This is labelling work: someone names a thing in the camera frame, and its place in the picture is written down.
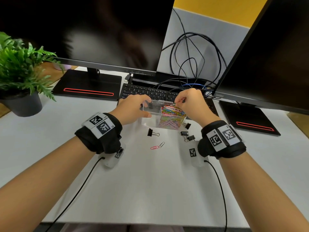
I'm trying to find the bundle of black cables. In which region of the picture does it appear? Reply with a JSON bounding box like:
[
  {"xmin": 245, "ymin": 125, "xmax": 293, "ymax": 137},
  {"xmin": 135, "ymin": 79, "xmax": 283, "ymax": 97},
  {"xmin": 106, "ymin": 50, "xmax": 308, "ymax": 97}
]
[{"xmin": 161, "ymin": 8, "xmax": 227, "ymax": 94}]

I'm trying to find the black wrist strap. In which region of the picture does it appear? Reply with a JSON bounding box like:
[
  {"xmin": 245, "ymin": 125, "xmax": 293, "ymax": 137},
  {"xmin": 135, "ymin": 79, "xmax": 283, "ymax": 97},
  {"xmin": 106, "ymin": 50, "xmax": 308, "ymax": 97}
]
[
  {"xmin": 74, "ymin": 112, "xmax": 123, "ymax": 154},
  {"xmin": 197, "ymin": 120, "xmax": 247, "ymax": 160}
]

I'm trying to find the black left camera cable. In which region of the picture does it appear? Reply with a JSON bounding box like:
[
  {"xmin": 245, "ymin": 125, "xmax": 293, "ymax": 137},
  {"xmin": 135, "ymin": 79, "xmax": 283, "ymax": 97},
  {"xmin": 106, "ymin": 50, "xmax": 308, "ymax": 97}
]
[{"xmin": 44, "ymin": 156, "xmax": 106, "ymax": 232}]

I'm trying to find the green plant in black pot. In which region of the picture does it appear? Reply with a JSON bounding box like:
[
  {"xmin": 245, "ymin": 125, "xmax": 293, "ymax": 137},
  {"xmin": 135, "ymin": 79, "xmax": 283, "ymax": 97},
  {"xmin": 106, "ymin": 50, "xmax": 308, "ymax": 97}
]
[{"xmin": 0, "ymin": 32, "xmax": 64, "ymax": 118}]

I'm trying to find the person's right forearm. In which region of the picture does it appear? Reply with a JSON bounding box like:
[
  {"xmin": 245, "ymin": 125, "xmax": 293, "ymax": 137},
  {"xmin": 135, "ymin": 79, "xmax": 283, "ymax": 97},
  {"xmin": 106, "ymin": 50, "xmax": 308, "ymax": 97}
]
[{"xmin": 218, "ymin": 152, "xmax": 309, "ymax": 232}]

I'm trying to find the black left wrist strap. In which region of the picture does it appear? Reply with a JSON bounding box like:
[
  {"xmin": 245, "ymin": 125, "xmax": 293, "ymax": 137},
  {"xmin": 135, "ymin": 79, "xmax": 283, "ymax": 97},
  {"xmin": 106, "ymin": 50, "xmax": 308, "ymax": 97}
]
[{"xmin": 74, "ymin": 112, "xmax": 123, "ymax": 154}]

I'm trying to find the black right camera cable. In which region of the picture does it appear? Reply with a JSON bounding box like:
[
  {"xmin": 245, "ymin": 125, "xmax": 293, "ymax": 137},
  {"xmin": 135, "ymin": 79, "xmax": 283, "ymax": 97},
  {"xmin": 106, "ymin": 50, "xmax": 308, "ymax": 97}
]
[{"xmin": 204, "ymin": 160, "xmax": 228, "ymax": 232}]

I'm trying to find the heap of sorted paper clips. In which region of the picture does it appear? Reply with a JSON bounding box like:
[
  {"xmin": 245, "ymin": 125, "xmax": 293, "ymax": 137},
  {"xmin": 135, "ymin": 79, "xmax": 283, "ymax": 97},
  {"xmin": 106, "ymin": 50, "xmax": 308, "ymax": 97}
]
[{"xmin": 159, "ymin": 105, "xmax": 186, "ymax": 130}]

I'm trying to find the black monitor stand red stripe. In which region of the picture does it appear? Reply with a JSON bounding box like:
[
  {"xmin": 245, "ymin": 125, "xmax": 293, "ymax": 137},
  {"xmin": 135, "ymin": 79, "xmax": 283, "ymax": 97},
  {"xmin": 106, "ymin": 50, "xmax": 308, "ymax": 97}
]
[
  {"xmin": 219, "ymin": 101, "xmax": 282, "ymax": 136},
  {"xmin": 52, "ymin": 67, "xmax": 122, "ymax": 101}
]

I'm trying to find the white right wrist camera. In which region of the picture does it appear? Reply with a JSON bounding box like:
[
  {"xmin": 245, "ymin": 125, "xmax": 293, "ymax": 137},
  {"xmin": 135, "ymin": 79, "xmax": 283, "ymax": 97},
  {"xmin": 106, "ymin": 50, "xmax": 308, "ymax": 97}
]
[{"xmin": 187, "ymin": 140, "xmax": 206, "ymax": 168}]

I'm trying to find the brown cardboard box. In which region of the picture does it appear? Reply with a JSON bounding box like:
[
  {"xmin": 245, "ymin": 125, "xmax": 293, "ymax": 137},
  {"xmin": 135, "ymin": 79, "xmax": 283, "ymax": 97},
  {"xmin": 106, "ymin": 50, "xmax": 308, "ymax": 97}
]
[
  {"xmin": 0, "ymin": 61, "xmax": 79, "ymax": 118},
  {"xmin": 287, "ymin": 112, "xmax": 309, "ymax": 139}
]

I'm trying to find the person's right hand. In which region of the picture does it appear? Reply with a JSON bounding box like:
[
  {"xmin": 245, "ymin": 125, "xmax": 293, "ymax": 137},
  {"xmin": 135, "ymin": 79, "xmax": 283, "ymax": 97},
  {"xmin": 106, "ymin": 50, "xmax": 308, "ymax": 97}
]
[{"xmin": 174, "ymin": 88, "xmax": 221, "ymax": 128}]

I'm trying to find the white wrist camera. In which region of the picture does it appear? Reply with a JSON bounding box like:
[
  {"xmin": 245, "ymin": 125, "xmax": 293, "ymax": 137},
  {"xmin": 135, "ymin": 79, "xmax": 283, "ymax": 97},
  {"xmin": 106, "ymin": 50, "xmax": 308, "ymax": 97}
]
[
  {"xmin": 104, "ymin": 142, "xmax": 126, "ymax": 169},
  {"xmin": 187, "ymin": 140, "xmax": 206, "ymax": 168}
]

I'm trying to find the clear plastic divided box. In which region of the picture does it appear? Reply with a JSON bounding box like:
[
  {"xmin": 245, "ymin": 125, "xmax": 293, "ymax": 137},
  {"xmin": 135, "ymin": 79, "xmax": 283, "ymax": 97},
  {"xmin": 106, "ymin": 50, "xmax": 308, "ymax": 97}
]
[{"xmin": 141, "ymin": 100, "xmax": 187, "ymax": 130}]

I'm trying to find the black right wrist strap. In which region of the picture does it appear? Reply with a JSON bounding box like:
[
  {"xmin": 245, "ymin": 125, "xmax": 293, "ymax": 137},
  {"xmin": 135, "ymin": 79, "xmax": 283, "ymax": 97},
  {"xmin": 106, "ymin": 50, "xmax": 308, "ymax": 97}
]
[{"xmin": 197, "ymin": 120, "xmax": 247, "ymax": 160}]

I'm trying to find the person's left hand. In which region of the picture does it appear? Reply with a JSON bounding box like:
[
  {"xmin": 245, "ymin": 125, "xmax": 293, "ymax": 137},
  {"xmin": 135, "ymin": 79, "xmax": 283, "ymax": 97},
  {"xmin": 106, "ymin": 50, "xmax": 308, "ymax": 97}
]
[{"xmin": 110, "ymin": 94, "xmax": 153, "ymax": 126}]

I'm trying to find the lilac cup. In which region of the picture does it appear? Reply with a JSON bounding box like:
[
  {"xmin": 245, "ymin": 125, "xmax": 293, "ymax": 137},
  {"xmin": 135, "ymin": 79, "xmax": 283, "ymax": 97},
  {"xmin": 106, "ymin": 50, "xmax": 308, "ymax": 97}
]
[{"xmin": 53, "ymin": 63, "xmax": 72, "ymax": 71}]

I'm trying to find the black keyboard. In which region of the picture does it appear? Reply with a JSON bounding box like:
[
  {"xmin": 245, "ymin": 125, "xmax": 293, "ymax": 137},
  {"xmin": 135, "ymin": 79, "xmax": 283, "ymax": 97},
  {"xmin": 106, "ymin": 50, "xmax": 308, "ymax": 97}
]
[{"xmin": 117, "ymin": 83, "xmax": 219, "ymax": 118}]

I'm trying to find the black camera cable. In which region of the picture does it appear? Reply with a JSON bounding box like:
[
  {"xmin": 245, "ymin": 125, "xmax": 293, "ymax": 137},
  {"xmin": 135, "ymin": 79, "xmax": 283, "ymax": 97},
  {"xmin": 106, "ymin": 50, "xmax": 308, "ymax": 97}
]
[
  {"xmin": 44, "ymin": 156, "xmax": 106, "ymax": 232},
  {"xmin": 204, "ymin": 160, "xmax": 228, "ymax": 232}
]

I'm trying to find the person's left forearm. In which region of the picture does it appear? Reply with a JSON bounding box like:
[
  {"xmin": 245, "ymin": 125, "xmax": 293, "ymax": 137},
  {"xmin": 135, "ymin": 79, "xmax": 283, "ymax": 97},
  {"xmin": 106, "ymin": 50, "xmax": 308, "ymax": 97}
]
[{"xmin": 0, "ymin": 136, "xmax": 97, "ymax": 232}]

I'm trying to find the blue cable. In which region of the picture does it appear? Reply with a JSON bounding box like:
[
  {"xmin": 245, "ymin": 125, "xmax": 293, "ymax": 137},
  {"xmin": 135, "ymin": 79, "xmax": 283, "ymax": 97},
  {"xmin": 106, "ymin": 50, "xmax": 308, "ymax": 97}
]
[{"xmin": 181, "ymin": 83, "xmax": 214, "ymax": 94}]

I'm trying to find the black computer monitor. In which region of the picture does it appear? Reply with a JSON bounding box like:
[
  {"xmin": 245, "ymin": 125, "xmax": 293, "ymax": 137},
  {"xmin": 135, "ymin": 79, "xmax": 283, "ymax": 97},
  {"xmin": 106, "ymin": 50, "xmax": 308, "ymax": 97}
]
[
  {"xmin": 212, "ymin": 0, "xmax": 309, "ymax": 115},
  {"xmin": 0, "ymin": 0, "xmax": 176, "ymax": 73}
]

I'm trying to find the grey desk partition panel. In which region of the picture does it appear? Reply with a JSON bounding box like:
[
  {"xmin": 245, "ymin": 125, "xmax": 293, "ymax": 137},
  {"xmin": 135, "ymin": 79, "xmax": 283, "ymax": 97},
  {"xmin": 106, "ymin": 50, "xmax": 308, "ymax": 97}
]
[{"xmin": 157, "ymin": 7, "xmax": 250, "ymax": 80}]

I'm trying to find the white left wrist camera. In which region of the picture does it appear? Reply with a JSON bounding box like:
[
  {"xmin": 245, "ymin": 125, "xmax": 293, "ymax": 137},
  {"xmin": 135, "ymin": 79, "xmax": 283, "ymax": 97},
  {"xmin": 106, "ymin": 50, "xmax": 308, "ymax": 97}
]
[{"xmin": 104, "ymin": 142, "xmax": 126, "ymax": 169}]

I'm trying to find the pile of black binder clips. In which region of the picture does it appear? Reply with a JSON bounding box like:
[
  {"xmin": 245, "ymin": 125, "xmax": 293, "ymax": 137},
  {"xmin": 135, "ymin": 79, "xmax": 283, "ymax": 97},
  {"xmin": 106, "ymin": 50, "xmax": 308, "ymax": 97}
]
[{"xmin": 181, "ymin": 122, "xmax": 196, "ymax": 142}]

